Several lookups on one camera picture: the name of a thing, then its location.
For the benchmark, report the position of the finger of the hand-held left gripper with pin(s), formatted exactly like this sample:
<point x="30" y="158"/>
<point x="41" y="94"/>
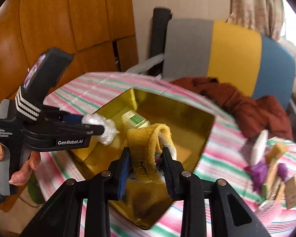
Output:
<point x="74" y="118"/>
<point x="64" y="140"/>

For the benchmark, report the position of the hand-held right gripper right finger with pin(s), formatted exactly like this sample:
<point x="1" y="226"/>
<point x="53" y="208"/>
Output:
<point x="168" y="177"/>

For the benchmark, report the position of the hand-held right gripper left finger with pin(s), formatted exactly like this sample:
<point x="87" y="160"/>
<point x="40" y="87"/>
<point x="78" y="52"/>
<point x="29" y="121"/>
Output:
<point x="121" y="177"/>

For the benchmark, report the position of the yellow knitted cloth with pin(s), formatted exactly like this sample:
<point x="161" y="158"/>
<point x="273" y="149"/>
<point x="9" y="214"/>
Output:
<point x="141" y="143"/>

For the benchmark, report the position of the gold box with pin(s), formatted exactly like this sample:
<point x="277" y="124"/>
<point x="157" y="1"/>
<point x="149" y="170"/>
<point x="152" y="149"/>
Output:
<point x="185" y="121"/>

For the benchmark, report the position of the person's left hand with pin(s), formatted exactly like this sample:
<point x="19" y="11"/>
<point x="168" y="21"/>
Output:
<point x="24" y="171"/>

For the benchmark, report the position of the pink green striped tablecloth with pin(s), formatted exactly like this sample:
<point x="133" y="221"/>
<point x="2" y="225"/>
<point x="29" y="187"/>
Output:
<point x="224" y="175"/>

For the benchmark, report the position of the small green and white box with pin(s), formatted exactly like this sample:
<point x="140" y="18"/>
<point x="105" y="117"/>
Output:
<point x="135" y="119"/>

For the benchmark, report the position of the purple cloth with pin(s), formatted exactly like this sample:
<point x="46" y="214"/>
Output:
<point x="258" y="175"/>

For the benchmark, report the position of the white sponge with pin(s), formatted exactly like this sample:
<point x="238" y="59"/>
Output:
<point x="258" y="148"/>

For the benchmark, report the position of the rust brown jacket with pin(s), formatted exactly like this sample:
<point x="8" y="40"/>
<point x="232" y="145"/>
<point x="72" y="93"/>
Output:
<point x="239" y="103"/>

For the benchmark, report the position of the wooden wardrobe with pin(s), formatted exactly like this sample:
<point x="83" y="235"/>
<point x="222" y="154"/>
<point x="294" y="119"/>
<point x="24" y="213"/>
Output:
<point x="51" y="17"/>

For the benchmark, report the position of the grey yellow blue cushion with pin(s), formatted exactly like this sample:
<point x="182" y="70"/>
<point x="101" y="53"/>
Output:
<point x="234" y="51"/>

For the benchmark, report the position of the beige patterned curtain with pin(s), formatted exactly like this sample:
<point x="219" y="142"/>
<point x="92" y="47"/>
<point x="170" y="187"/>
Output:
<point x="256" y="5"/>

